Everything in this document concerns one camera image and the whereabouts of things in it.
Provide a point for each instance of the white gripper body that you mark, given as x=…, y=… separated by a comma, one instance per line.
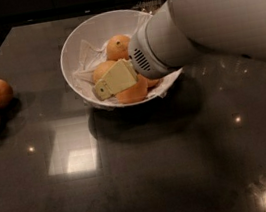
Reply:
x=140, y=56

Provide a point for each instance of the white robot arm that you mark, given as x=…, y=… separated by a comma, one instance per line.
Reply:
x=183, y=30

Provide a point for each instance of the white bowl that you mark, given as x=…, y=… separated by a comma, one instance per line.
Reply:
x=97, y=30

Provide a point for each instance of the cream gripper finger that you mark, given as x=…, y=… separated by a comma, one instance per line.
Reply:
x=118, y=78

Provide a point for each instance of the white paper napkin liner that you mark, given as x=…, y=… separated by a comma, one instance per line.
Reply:
x=82, y=78

